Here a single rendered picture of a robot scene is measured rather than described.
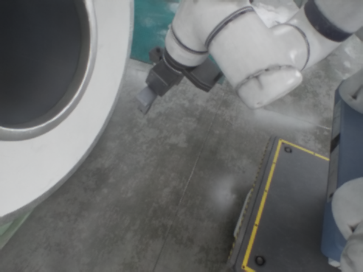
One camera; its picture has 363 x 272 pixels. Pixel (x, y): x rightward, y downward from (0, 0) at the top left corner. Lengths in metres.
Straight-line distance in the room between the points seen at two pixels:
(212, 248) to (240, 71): 1.01
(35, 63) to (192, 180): 0.95
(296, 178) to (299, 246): 0.30
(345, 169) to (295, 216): 0.41
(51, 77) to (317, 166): 1.24
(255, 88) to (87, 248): 1.08
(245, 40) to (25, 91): 0.95
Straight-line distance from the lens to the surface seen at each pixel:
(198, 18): 0.37
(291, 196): 1.10
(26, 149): 0.93
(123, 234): 1.24
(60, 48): 1.13
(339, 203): 0.60
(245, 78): 0.34
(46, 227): 1.35
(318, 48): 0.44
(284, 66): 0.34
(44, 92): 1.09
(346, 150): 0.76
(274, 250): 0.97
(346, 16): 0.42
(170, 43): 0.44
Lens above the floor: 1.17
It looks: 49 degrees down
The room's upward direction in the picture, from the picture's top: 8 degrees clockwise
